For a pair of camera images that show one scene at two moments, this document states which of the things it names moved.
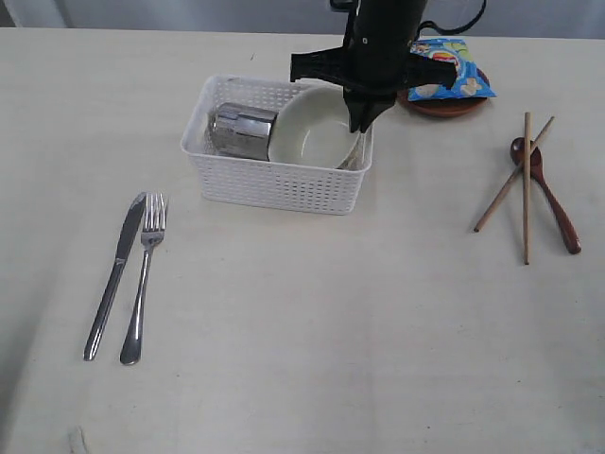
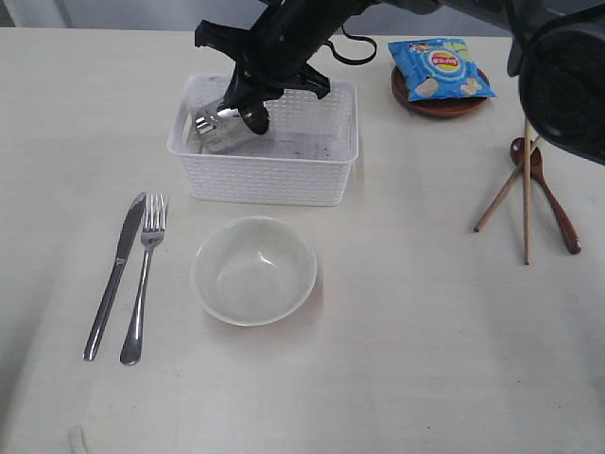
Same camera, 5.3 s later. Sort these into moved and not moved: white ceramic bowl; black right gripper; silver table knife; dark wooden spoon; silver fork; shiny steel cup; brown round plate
Moved: shiny steel cup; black right gripper; white ceramic bowl
Not moved: silver fork; silver table knife; dark wooden spoon; brown round plate
